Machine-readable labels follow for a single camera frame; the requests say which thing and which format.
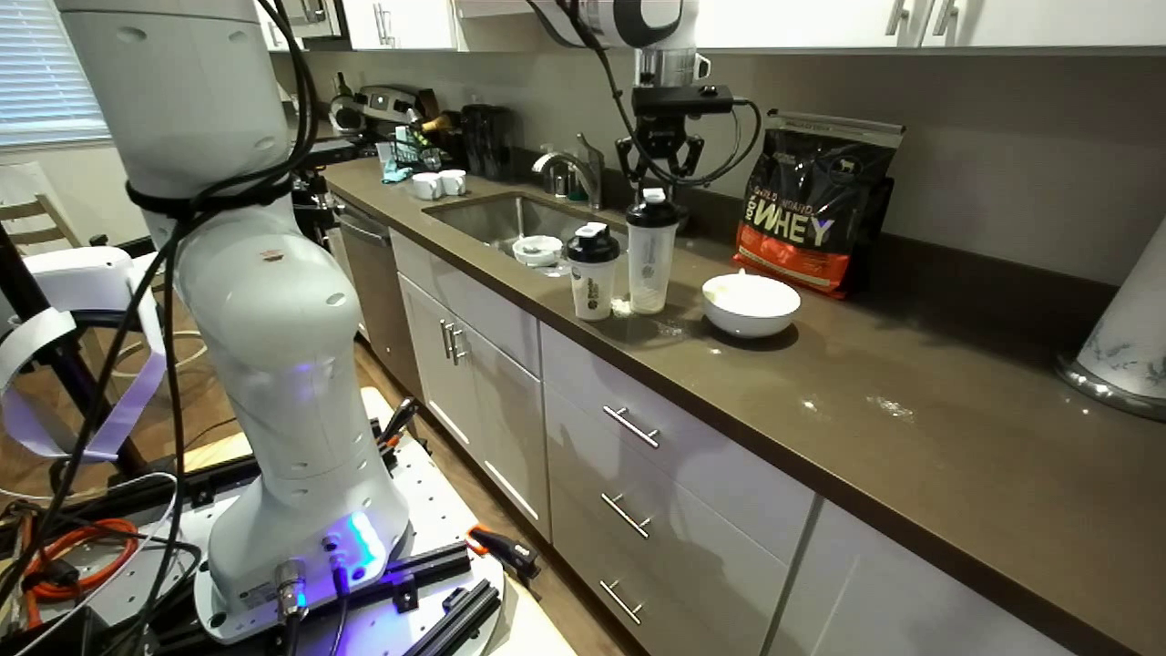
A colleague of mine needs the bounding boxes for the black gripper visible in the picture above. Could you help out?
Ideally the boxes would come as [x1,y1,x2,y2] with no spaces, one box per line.
[618,84,735,186]

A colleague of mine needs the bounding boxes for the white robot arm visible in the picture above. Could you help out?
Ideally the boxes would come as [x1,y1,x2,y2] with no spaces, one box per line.
[58,0,413,646]

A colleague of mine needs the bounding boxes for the clear right shaker bottle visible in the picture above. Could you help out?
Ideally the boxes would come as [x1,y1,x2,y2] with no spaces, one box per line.
[627,224,679,312]

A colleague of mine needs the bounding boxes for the left shaker bottle black lid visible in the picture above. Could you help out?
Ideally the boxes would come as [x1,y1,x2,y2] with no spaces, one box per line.
[568,224,621,320]

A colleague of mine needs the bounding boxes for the chrome sink faucet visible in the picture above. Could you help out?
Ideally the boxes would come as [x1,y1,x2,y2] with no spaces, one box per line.
[531,139,605,209]

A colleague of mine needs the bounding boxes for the white bowl in sink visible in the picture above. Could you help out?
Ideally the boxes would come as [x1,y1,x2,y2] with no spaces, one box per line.
[509,232,563,266]

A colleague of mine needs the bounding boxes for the black whey protein bag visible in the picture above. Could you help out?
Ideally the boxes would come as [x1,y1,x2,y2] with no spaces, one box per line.
[734,108,908,298]

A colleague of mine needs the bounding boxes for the black coffee maker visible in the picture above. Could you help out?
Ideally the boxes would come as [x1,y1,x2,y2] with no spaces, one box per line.
[462,106,514,177]

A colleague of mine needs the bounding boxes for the white ceramic bowl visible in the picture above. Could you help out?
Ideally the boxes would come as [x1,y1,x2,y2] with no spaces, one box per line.
[704,275,802,338]

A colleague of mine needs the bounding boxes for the steel kitchen sink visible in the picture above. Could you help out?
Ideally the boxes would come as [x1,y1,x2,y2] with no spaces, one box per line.
[433,192,624,277]

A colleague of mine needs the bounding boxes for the white cup on counter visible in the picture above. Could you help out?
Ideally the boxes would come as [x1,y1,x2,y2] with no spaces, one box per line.
[413,171,445,201]

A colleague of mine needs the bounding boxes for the white door cabinet under sink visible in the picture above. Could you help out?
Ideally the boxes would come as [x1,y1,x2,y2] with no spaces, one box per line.
[393,232,552,533]

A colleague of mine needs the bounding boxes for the stainless dishwasher front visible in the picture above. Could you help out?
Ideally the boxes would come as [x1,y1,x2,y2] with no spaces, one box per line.
[335,209,423,395]

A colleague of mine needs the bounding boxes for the white upper cabinets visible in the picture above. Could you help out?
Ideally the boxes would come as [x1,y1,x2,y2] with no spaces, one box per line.
[277,0,1166,50]

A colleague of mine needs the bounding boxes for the white drawer cabinet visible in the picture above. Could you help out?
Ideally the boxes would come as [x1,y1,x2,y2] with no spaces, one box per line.
[545,327,814,656]

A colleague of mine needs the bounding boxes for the black orange clamp tool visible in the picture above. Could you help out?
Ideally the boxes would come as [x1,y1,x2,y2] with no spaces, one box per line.
[469,524,541,584]

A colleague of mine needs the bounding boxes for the white lower right cabinet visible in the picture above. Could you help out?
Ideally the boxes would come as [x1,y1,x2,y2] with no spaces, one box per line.
[768,502,1071,656]

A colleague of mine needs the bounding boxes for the white chair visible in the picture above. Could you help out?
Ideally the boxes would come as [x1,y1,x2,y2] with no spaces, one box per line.
[0,249,169,458]

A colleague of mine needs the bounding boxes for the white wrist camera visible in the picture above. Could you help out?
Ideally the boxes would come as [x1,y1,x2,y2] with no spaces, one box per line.
[635,49,710,88]

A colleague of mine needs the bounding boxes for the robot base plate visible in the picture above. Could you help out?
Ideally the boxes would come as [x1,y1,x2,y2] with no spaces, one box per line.
[69,384,581,656]

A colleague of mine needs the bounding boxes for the orange cable on floor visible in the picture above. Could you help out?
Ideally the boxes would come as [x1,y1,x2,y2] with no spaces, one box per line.
[18,513,145,605]

